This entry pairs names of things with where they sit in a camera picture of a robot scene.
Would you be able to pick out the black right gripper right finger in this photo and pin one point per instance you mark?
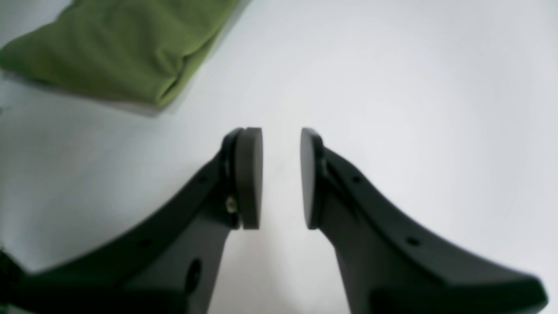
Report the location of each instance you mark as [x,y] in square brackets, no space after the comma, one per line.
[389,263]

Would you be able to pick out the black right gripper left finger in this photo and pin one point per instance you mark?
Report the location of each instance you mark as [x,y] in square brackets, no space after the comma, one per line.
[169,263]

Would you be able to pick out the olive green t-shirt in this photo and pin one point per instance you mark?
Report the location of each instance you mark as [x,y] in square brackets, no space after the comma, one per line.
[143,51]

